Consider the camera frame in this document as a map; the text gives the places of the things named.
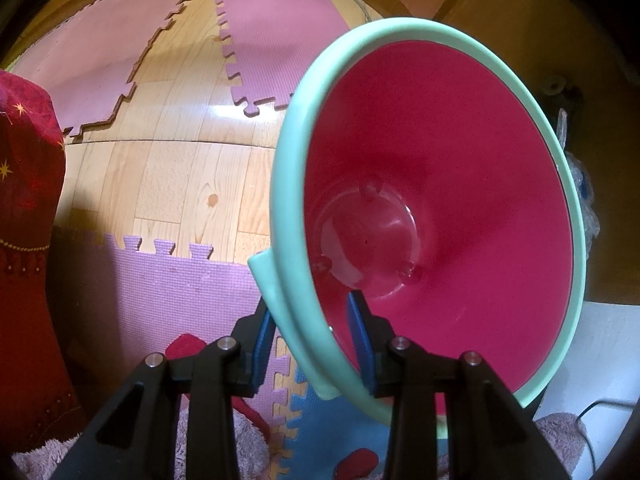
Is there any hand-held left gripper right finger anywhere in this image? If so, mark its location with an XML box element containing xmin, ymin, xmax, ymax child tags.
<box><xmin>346</xmin><ymin>291</ymin><xmax>571</xmax><ymax>480</ymax></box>

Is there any red patterned fabric cushion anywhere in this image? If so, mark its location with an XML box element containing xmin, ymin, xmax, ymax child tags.
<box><xmin>0</xmin><ymin>71</ymin><xmax>91</xmax><ymax>453</ymax></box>

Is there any red bucket with green rim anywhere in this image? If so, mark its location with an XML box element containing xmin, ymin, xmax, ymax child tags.
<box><xmin>247</xmin><ymin>16</ymin><xmax>587</xmax><ymax>438</ymax></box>

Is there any red foam shape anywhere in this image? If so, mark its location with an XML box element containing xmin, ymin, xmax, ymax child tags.
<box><xmin>165</xmin><ymin>332</ymin><xmax>212</xmax><ymax>362</ymax></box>

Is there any black caster wheel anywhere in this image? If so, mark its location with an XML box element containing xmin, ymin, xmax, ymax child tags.
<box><xmin>542</xmin><ymin>74</ymin><xmax>583</xmax><ymax>111</ymax></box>

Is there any blue foam puzzle mat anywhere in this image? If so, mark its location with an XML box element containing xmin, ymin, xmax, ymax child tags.
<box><xmin>295</xmin><ymin>365</ymin><xmax>451</xmax><ymax>480</ymax></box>

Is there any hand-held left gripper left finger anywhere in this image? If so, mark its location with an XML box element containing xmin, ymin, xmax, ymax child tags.
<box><xmin>50</xmin><ymin>297</ymin><xmax>277</xmax><ymax>480</ymax></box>

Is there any black cable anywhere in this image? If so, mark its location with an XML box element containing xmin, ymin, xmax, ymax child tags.
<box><xmin>575</xmin><ymin>399</ymin><xmax>618</xmax><ymax>466</ymax></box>

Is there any pink foam puzzle mat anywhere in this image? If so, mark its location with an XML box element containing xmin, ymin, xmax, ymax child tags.
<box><xmin>10</xmin><ymin>0</ymin><xmax>208</xmax><ymax>138</ymax></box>

